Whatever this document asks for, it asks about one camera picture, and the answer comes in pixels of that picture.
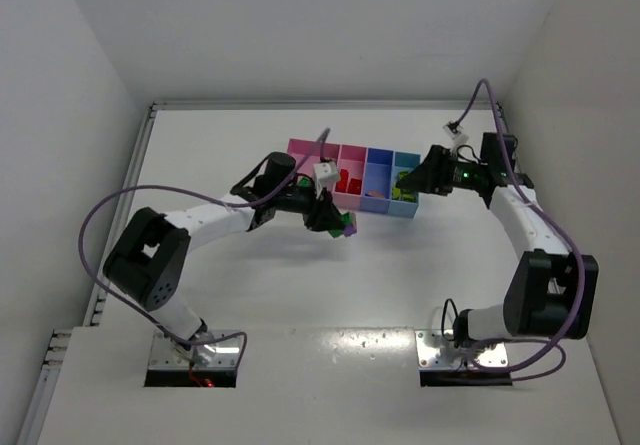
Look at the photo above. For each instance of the red lego brick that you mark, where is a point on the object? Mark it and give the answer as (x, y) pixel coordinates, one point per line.
(342, 185)
(354, 186)

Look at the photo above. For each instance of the pink large container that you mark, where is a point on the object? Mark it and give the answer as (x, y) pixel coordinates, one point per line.
(306, 153)

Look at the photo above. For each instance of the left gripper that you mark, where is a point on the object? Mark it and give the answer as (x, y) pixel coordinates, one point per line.
(316, 213)

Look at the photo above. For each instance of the metal base plate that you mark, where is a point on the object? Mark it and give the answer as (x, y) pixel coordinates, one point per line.
(224, 355)
(437, 354)

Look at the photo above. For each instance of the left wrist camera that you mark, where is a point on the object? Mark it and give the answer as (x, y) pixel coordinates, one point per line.
(325, 174)

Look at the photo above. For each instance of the light blue container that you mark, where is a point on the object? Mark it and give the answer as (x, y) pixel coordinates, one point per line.
(403, 203)

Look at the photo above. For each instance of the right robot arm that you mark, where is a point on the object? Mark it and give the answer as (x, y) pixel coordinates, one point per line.
(553, 288)

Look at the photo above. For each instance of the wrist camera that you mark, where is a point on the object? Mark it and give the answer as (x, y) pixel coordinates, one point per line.
(456, 133)
(325, 174)

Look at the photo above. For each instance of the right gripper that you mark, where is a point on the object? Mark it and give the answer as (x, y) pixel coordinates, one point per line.
(432, 174)

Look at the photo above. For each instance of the pink small container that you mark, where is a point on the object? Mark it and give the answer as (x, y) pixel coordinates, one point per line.
(353, 159)

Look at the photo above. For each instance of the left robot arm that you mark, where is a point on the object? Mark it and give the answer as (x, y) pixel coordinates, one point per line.
(147, 261)

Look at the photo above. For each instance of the yellow-green long lego brick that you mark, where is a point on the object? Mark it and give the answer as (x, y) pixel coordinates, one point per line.
(403, 195)

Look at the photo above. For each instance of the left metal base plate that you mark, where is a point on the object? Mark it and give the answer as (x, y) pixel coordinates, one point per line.
(224, 355)

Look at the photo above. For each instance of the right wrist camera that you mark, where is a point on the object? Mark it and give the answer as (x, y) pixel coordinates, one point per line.
(456, 133)

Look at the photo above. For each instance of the dark blue container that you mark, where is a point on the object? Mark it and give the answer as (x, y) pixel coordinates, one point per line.
(377, 177)

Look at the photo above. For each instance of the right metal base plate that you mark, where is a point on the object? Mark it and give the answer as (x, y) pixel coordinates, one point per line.
(437, 354)

